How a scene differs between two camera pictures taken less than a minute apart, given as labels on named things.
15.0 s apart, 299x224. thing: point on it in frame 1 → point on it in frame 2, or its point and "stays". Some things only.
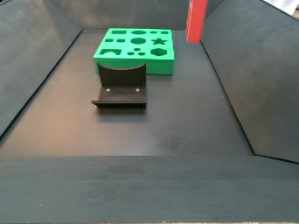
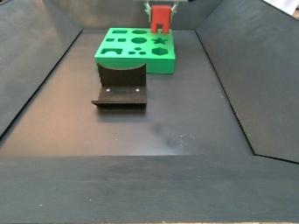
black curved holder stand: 123,87 stays
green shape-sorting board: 146,45 stays
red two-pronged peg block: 195,20 → 161,16
